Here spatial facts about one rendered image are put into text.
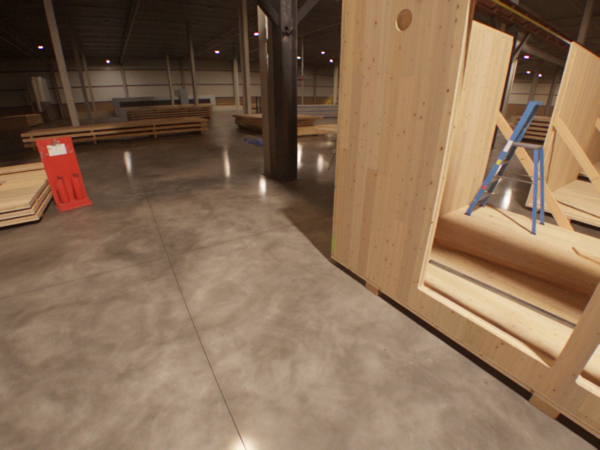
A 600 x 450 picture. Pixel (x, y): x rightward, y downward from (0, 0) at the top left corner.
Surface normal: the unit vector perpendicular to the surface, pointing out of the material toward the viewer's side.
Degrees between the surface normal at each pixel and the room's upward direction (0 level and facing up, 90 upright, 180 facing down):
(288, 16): 90
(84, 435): 0
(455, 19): 90
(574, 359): 90
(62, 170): 90
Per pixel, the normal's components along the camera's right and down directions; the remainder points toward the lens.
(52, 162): 0.75, 0.27
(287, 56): 0.55, 0.34
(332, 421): 0.00, -0.91
